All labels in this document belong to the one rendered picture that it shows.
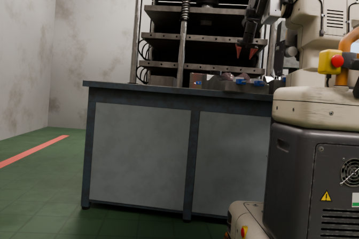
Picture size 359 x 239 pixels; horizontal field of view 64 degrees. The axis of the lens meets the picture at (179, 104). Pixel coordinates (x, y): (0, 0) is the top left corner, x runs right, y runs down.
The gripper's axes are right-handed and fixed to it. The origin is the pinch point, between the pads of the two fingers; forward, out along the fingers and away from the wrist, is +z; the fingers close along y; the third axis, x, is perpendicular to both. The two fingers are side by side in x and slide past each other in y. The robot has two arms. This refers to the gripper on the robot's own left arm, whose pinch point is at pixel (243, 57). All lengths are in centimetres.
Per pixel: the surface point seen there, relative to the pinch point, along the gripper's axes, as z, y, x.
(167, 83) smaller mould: 27, 41, -16
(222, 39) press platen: 15, -6, -90
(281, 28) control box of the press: 0, -56, -92
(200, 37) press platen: 16, 12, -93
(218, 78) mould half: 16.1, 10.8, -4.5
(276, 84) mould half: 12.3, -20.8, 4.7
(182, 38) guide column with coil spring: 18, 28, -91
